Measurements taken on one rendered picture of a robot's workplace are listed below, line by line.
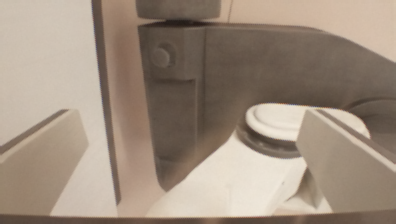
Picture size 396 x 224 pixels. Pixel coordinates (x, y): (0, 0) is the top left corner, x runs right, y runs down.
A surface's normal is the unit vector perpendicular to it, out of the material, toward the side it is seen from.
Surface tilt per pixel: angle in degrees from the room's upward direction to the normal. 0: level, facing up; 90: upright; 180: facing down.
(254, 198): 90
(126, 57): 0
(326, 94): 0
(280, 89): 0
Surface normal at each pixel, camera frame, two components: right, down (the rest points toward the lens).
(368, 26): -0.18, 0.48
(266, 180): 0.01, -0.88
